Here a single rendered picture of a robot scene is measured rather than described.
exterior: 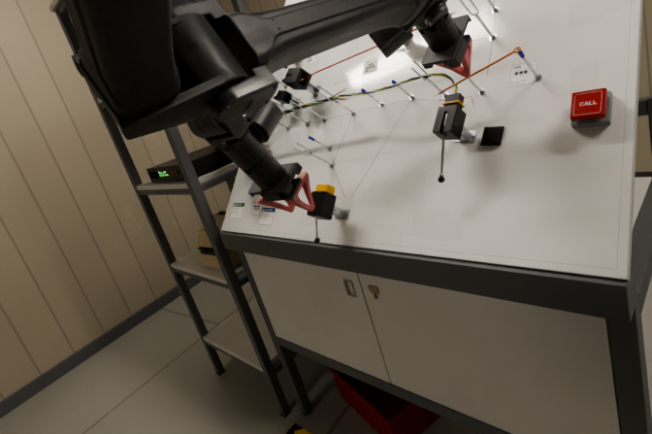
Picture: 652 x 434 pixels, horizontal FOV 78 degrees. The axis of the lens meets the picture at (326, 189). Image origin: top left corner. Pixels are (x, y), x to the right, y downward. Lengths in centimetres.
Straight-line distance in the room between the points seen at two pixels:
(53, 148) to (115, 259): 85
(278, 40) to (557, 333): 71
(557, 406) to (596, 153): 51
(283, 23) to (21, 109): 277
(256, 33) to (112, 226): 287
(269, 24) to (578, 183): 57
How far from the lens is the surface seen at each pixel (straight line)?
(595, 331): 86
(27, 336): 316
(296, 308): 142
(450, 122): 83
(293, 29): 45
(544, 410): 104
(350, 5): 52
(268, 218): 127
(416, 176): 94
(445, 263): 84
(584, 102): 82
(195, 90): 37
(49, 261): 312
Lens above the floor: 127
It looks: 15 degrees down
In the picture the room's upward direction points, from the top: 17 degrees counter-clockwise
